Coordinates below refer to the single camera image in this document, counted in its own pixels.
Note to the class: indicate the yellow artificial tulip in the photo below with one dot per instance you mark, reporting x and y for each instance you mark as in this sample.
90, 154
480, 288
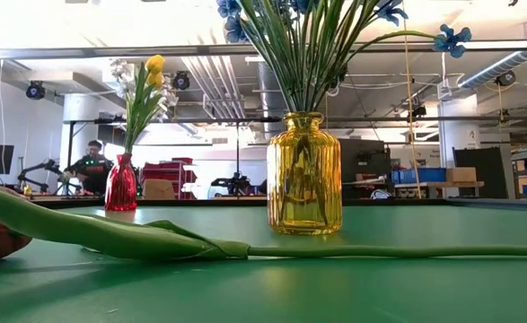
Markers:
155, 64
155, 81

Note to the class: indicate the blue flower stem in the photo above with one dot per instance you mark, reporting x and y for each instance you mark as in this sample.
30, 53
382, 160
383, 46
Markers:
451, 40

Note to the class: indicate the yellow ribbed glass vase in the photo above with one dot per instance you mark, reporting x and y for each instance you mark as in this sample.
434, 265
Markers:
304, 179

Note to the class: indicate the red glass vase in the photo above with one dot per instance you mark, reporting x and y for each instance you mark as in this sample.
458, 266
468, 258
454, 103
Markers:
120, 188

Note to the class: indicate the red tool cart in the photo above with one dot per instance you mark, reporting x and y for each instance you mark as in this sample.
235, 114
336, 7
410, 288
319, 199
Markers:
169, 170

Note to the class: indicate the brown cardboard box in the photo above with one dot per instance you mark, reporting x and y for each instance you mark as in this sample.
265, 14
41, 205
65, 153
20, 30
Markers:
157, 190
460, 174

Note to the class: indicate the white round object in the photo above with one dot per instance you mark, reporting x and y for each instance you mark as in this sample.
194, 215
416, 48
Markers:
380, 194

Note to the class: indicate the green table mat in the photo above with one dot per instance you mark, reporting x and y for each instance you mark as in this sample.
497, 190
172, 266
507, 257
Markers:
290, 291

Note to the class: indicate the blue storage bins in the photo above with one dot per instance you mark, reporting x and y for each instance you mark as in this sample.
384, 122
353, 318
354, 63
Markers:
418, 175

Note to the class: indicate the wooden background table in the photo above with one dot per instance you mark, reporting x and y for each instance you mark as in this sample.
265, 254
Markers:
424, 184

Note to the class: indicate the person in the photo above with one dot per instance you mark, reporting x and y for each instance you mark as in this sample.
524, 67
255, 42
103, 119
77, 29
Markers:
92, 172

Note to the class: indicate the black panel screen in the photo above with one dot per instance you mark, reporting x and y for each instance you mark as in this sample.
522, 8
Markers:
483, 166

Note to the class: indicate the small yellow object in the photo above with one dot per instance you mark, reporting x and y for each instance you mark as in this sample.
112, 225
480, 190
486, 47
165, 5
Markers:
28, 191

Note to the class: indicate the gray vertical round duct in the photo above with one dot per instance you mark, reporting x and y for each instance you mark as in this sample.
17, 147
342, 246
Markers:
269, 98

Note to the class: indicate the black metal table frame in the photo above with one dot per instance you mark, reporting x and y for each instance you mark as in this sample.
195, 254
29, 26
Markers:
424, 202

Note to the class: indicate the silver ventilation duct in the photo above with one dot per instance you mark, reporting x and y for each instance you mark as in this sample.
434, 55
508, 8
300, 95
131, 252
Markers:
492, 69

